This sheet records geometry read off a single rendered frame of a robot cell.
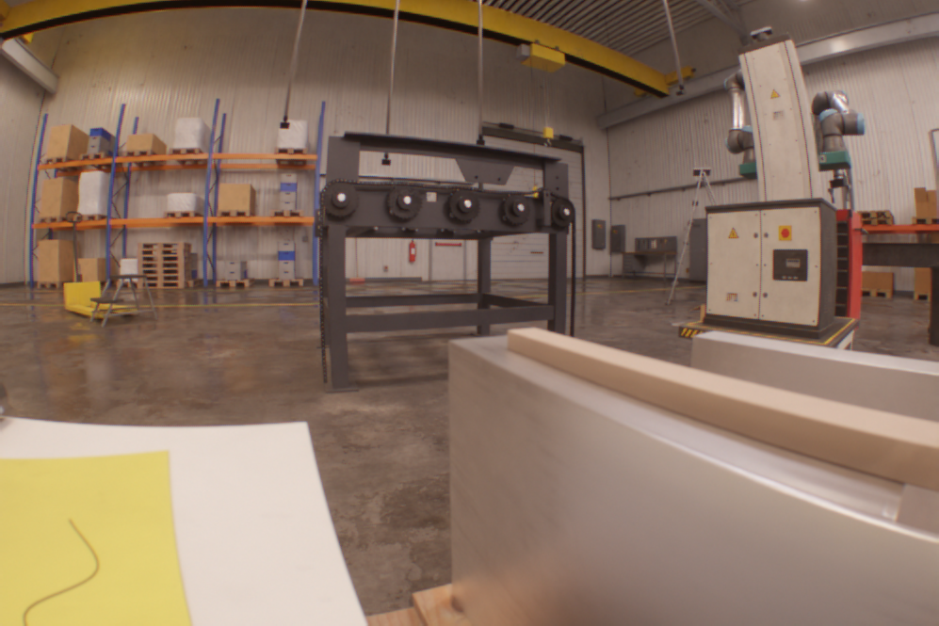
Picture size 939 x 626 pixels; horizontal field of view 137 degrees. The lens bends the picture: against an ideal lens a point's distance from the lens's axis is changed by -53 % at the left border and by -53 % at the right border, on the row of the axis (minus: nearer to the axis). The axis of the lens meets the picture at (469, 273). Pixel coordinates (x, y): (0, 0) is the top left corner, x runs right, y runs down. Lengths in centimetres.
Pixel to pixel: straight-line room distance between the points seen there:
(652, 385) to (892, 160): 1093
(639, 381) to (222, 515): 17
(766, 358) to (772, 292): 131
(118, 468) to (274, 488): 8
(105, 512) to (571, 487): 18
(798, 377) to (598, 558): 26
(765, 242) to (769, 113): 81
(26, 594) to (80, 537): 3
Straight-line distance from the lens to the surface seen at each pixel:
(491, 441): 23
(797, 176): 215
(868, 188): 1099
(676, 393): 15
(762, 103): 231
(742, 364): 40
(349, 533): 94
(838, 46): 1147
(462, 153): 203
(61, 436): 26
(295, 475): 18
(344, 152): 185
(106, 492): 19
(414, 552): 87
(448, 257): 1152
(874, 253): 583
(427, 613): 39
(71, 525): 17
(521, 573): 24
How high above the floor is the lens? 59
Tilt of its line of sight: 2 degrees down
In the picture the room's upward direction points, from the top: straight up
